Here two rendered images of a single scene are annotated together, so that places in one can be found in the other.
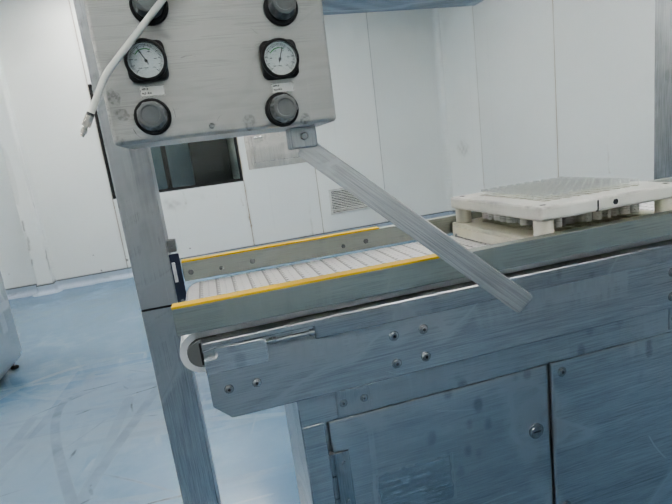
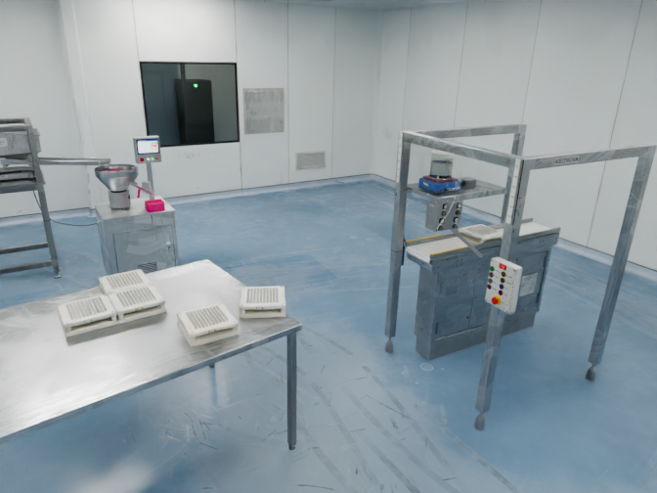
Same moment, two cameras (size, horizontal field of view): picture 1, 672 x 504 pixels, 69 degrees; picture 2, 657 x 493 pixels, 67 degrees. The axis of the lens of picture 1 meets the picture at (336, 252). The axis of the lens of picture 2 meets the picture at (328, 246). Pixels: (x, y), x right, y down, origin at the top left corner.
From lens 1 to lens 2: 3.05 m
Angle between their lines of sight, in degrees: 18
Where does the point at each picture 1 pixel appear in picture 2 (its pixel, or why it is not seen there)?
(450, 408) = (459, 275)
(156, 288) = (399, 246)
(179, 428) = (395, 279)
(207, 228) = (211, 174)
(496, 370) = (468, 268)
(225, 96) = (448, 224)
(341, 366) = (449, 265)
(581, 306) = (486, 256)
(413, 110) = (357, 101)
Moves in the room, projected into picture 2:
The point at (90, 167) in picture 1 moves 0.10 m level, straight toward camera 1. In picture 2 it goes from (134, 123) to (137, 124)
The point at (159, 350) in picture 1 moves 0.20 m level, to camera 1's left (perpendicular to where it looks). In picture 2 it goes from (396, 260) to (371, 263)
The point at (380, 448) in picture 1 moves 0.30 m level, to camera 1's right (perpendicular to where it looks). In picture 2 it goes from (447, 282) to (484, 278)
